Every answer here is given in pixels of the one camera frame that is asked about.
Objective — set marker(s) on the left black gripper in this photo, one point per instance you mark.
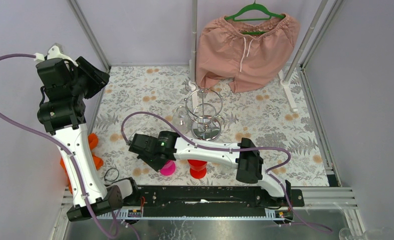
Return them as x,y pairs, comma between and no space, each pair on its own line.
92,76

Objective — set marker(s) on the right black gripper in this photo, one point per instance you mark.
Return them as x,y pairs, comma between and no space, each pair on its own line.
157,167

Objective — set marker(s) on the magenta plastic wine glass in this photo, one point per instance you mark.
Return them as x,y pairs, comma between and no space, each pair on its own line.
168,169

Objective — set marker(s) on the red plastic wine glass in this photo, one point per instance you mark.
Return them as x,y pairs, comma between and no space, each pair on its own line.
197,168

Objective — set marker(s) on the clear wine glass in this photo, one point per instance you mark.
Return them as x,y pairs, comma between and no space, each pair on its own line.
180,119

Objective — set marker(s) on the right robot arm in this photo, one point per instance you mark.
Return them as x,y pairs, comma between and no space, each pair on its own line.
243,157

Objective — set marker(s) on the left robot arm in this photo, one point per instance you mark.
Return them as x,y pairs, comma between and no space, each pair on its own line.
66,84

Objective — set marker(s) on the chrome wine glass rack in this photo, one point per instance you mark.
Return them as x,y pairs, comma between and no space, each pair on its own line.
203,107

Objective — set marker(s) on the floral table cloth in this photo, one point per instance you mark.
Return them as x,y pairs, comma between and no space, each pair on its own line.
143,99

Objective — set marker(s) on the orange cloth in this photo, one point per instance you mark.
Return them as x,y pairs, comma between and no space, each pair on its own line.
98,162

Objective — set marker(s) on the pink shorts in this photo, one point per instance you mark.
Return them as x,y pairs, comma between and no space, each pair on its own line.
252,55

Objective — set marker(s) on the right white stand pole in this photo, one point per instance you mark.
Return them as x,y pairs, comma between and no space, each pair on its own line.
284,80

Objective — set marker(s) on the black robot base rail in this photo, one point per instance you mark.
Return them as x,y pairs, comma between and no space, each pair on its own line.
208,201

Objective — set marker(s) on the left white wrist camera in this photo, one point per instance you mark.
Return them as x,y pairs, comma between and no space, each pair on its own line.
55,51

